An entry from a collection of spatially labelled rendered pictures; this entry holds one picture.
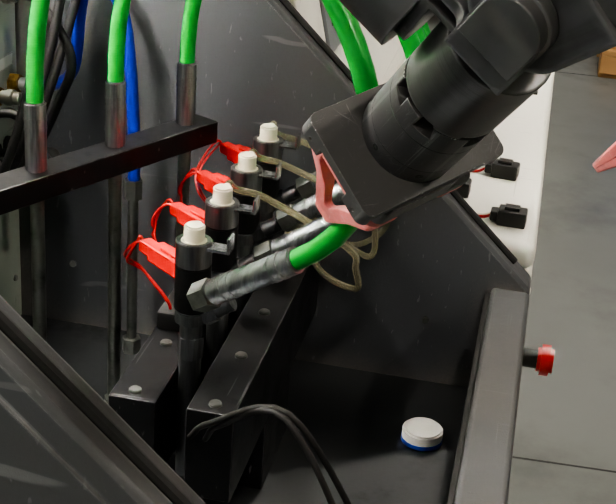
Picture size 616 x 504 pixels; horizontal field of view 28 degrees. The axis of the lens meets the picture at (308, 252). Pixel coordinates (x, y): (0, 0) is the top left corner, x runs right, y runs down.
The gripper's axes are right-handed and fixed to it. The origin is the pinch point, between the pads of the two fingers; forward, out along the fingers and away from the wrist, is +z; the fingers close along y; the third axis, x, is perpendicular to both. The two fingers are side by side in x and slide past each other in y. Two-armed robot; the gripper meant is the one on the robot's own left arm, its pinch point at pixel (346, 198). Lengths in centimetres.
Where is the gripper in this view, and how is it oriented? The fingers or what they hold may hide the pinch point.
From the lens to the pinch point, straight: 76.7
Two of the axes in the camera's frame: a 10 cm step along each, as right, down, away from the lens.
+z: -3.5, 3.5, 8.7
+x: 5.0, 8.6, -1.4
